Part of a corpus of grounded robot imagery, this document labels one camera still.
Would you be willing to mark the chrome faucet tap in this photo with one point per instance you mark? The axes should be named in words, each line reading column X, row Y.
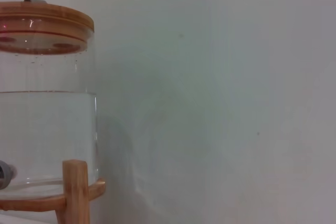
column 6, row 174

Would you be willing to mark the glass water dispenser jar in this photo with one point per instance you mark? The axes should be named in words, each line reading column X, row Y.
column 47, row 119

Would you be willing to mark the wooden dispenser stand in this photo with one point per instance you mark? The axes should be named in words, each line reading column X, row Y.
column 76, row 190

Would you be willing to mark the round bamboo jar lid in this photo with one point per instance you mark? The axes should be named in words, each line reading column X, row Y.
column 47, row 22

